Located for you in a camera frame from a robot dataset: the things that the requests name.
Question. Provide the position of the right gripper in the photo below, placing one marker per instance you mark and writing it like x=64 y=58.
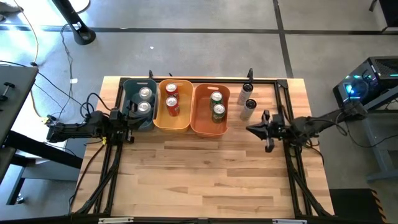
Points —
x=275 y=129

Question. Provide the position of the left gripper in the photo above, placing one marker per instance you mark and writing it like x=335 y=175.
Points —
x=122 y=126

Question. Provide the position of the tall white Celsius can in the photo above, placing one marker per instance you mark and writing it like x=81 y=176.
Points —
x=248 y=110
x=245 y=93

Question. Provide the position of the teal plastic bin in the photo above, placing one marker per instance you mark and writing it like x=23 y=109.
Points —
x=127 y=90

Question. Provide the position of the red soda can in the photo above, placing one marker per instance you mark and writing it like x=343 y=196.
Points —
x=172 y=107
x=171 y=88

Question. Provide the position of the green Sprite can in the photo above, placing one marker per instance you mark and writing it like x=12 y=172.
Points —
x=216 y=96
x=218 y=113

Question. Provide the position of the orange plastic bin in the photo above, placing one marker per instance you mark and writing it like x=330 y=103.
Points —
x=202 y=124

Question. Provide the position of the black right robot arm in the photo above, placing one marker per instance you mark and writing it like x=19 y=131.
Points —
x=323 y=123

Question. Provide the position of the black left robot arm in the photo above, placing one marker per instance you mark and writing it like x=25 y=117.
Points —
x=77 y=129

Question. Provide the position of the black table clamp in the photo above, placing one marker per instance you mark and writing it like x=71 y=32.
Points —
x=250 y=74
x=151 y=74

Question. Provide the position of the black stand base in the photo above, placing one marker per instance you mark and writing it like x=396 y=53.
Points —
x=82 y=34

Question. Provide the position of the grey metal stand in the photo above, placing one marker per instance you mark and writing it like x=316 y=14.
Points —
x=376 y=146

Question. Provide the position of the black box hazard stripes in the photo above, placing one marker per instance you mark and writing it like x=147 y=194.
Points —
x=351 y=205

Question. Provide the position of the grey desk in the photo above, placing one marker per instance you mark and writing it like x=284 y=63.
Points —
x=15 y=102

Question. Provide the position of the black computer with lights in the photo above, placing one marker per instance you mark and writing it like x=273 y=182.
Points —
x=373 y=74

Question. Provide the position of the black clamp knob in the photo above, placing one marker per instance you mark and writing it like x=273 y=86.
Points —
x=7 y=85

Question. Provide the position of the caster wheel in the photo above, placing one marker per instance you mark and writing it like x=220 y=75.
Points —
x=19 y=199

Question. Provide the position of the black cabinet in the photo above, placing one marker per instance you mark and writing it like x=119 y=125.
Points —
x=391 y=12

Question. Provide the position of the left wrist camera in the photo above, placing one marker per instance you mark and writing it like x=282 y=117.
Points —
x=115 y=114

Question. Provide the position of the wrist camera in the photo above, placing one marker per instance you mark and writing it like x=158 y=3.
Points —
x=280 y=123
x=115 y=114

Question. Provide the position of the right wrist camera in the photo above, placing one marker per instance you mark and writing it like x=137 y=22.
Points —
x=280 y=123

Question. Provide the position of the black aluminium rig frame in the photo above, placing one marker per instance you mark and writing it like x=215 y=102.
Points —
x=267 y=81

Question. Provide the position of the black desk leg frame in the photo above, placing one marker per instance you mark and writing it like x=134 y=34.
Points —
x=46 y=152

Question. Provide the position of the silver bracket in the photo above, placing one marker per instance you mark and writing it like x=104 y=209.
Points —
x=289 y=221
x=115 y=221

